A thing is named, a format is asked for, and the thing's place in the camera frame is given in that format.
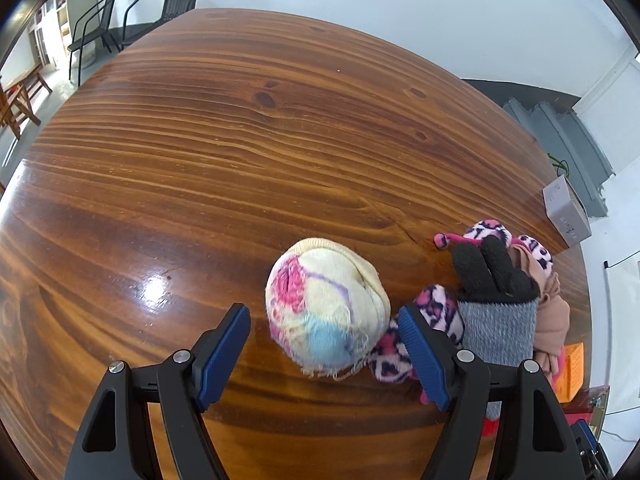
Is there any red box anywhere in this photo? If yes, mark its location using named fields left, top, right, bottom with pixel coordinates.
left=565, top=385, right=611, bottom=426

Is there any cream pink blue knit hat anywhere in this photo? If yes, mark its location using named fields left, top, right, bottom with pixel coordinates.
left=265, top=237, right=392, bottom=380

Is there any orange container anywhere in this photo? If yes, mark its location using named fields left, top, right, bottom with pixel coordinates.
left=555, top=342, right=585, bottom=403

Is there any grey staircase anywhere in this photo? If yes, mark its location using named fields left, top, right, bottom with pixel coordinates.
left=502, top=101, right=615, bottom=218

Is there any black and grey knit glove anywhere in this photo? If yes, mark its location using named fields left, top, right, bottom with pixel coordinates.
left=452, top=235, right=541, bottom=421

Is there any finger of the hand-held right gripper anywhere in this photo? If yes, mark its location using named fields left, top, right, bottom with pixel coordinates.
left=570, top=419, right=613, bottom=480

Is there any pink leopard print fleece hat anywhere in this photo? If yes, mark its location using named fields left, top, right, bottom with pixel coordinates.
left=367, top=219, right=555, bottom=385

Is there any grey rectangular box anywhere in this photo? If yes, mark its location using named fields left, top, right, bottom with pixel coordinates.
left=543, top=175, right=592, bottom=248

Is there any tan ribbed scarf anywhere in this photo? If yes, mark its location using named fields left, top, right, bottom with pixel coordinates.
left=510, top=247, right=571, bottom=381

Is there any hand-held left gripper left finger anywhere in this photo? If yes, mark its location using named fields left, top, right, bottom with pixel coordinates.
left=62, top=303, right=252, bottom=480

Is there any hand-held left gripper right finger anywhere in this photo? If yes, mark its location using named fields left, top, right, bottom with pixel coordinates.
left=397, top=304, right=586, bottom=480

